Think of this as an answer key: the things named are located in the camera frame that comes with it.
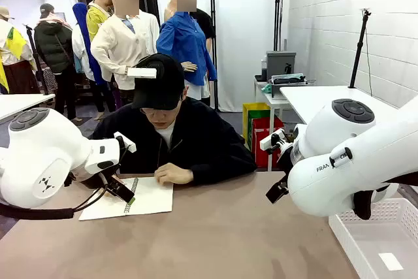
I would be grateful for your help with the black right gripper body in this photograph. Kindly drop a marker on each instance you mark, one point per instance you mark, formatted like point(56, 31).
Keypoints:
point(284, 161)

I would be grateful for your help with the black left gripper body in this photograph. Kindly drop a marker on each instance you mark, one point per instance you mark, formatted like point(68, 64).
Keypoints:
point(94, 179)

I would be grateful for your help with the white spiral notebook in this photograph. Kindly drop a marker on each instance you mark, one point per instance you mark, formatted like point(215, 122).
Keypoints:
point(150, 197)

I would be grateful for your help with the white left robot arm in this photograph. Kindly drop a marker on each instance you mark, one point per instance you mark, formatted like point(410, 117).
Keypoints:
point(49, 148)

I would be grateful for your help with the person's left forearm black sleeve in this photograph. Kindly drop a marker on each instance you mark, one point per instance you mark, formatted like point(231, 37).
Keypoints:
point(222, 169)

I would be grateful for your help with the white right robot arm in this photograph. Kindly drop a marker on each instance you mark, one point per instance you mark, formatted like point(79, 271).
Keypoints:
point(326, 187)

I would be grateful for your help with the person's left hand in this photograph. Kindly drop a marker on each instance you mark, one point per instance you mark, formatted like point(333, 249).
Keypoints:
point(173, 174)

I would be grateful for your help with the yellow green shopping bag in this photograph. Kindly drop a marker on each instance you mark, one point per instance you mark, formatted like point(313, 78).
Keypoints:
point(248, 122)

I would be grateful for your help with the white side table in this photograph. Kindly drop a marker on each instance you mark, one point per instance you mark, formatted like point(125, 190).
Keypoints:
point(277, 102)

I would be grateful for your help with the large white table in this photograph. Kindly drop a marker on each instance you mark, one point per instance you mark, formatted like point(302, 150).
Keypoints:
point(313, 99)

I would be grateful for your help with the black tray with items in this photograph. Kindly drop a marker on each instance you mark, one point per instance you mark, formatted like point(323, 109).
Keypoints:
point(287, 79)

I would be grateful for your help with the grey metal box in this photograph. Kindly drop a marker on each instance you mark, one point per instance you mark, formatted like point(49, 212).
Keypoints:
point(281, 63)

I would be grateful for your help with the white perforated plastic basket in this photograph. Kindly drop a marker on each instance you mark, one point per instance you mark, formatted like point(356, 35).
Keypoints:
point(375, 239)

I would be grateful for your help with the black baseball cap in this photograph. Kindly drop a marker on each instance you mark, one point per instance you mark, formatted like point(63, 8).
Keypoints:
point(160, 86)

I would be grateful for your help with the black light stand pole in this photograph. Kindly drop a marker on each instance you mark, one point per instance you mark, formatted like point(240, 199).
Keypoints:
point(214, 47)

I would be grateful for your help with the thin black tripod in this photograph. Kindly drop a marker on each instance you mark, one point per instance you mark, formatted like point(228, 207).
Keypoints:
point(36, 57)

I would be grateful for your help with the mannequin in cream jacket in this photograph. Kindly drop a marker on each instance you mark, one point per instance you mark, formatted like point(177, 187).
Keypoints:
point(117, 43)

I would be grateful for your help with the person in black puffer jacket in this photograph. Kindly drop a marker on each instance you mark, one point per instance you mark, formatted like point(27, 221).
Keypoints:
point(52, 47)

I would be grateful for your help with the black corner stand pole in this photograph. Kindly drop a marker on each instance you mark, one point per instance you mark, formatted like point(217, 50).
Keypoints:
point(278, 14)

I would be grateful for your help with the person with beige cap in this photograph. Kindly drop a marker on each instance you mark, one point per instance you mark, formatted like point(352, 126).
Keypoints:
point(16, 47)

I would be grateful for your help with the mannequin in blue shirt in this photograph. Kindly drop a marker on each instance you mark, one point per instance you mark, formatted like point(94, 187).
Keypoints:
point(183, 40)

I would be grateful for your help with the mannequin in yellow jacket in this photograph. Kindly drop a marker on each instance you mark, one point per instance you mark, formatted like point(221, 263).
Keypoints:
point(94, 19)

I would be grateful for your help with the blue hanging garment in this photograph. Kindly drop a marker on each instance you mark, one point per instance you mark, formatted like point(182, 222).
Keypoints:
point(80, 17)

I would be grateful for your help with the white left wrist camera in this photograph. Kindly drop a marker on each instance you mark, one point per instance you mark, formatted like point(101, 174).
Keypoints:
point(125, 141)

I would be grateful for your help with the white head-mounted camera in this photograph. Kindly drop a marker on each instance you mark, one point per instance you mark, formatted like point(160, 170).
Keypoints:
point(142, 72)

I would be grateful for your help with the black camera pole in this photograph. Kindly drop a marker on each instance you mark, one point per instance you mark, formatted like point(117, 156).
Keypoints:
point(359, 50)

